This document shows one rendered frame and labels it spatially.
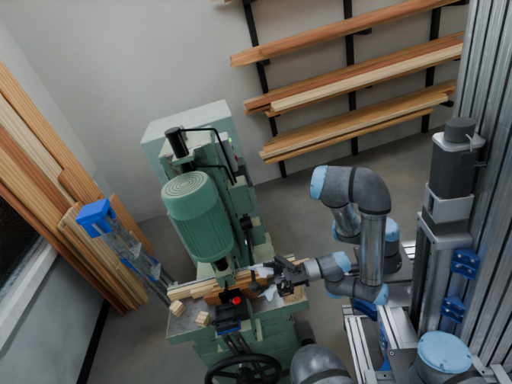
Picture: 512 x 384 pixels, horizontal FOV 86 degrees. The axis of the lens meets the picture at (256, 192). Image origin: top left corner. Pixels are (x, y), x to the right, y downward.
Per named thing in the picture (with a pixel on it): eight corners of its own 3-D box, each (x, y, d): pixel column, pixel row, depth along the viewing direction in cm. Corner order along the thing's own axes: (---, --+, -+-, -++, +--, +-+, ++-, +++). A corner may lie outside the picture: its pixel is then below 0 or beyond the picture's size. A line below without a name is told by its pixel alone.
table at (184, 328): (168, 370, 107) (161, 363, 104) (177, 302, 132) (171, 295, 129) (318, 330, 105) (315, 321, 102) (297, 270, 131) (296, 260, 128)
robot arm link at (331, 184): (368, 250, 123) (350, 192, 80) (334, 244, 130) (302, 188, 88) (372, 225, 127) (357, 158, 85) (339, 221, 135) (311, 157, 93)
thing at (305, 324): (302, 358, 127) (299, 350, 122) (296, 332, 137) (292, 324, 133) (320, 353, 126) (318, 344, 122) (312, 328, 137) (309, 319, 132)
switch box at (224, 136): (225, 174, 125) (214, 142, 116) (225, 164, 133) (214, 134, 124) (238, 171, 124) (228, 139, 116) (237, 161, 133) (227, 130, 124)
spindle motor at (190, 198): (191, 269, 104) (155, 205, 87) (193, 238, 118) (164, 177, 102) (235, 257, 103) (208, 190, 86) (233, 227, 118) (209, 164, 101)
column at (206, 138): (215, 276, 146) (155, 158, 107) (215, 247, 164) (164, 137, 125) (255, 265, 145) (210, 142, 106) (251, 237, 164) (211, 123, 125)
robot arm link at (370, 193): (398, 164, 84) (388, 294, 100) (360, 162, 90) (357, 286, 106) (394, 174, 75) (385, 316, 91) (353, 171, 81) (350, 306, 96)
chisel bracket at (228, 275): (221, 291, 118) (215, 278, 113) (221, 266, 130) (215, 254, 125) (238, 286, 118) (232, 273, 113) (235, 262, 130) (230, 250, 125)
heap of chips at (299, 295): (284, 304, 111) (282, 299, 109) (277, 277, 123) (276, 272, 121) (305, 299, 111) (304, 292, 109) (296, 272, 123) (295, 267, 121)
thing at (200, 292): (193, 299, 124) (190, 293, 122) (193, 295, 126) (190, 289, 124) (311, 267, 123) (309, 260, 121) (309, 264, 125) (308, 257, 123)
